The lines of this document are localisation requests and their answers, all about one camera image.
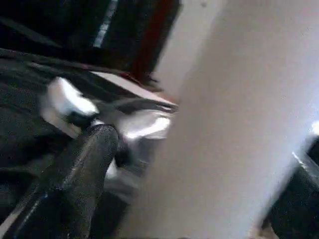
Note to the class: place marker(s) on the white flat board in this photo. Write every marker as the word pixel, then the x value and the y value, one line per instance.
pixel 129 87

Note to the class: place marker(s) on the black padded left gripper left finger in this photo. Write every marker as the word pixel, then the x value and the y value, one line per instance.
pixel 79 179

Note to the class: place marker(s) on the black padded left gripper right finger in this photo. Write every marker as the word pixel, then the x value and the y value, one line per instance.
pixel 299 199

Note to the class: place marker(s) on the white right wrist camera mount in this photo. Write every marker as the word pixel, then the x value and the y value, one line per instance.
pixel 64 99

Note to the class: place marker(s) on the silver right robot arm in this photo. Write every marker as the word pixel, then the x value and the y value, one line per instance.
pixel 142 129

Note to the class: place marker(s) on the white plastic table leg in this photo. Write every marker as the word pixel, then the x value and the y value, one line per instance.
pixel 224 124

